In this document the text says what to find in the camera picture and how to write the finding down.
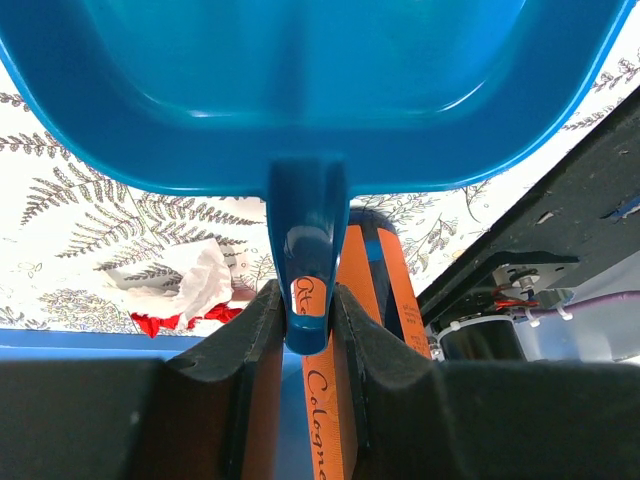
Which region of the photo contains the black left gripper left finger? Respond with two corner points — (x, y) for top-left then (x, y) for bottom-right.
(1, 281), (280, 479)

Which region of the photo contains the red paper scrap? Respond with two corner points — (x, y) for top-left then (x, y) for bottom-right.
(130, 303), (243, 338)

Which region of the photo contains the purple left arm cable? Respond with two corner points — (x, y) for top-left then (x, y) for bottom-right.
(529, 289), (640, 321)

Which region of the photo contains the orange spray bottle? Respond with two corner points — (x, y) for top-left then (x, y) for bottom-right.
(302, 207), (431, 479)

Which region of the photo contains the small white paper scrap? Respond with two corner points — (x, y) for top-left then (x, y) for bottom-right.
(111, 238), (233, 328)

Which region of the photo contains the blue pink yellow shelf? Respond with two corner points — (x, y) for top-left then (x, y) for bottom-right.
(1, 329), (313, 479)

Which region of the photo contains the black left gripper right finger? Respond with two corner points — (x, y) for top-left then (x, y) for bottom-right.
(332, 286), (639, 479)

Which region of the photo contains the blue plastic dustpan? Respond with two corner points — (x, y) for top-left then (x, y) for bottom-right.
(1, 1), (633, 355)

